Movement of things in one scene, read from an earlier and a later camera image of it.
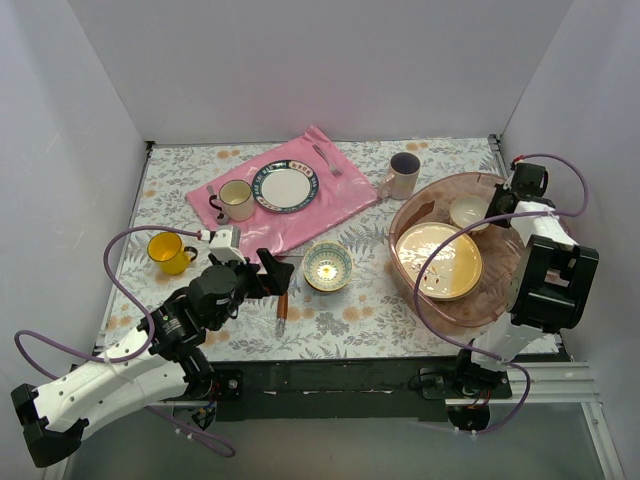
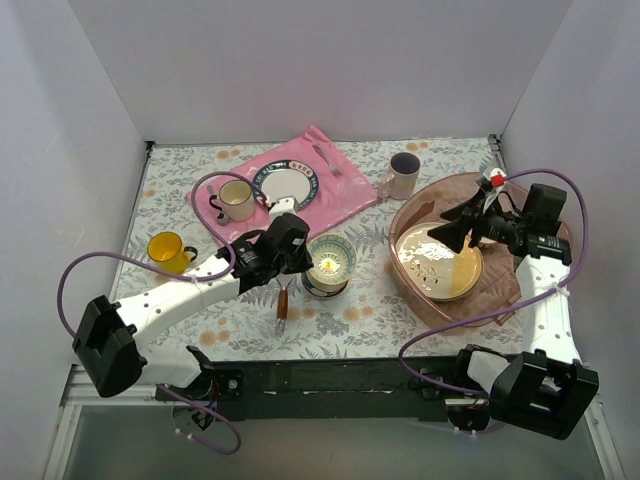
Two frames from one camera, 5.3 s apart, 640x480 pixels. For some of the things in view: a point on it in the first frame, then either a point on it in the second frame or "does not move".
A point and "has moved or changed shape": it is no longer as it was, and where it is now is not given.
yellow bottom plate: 452,271 does not move
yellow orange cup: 166,248 does not move
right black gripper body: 501,201 -> 473,229
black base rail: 341,389 does not move
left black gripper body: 265,279 -> 298,261
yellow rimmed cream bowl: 467,209 has moved or changed shape
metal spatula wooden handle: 282,312 does not move
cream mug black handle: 236,199 does not move
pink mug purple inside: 400,183 does not move
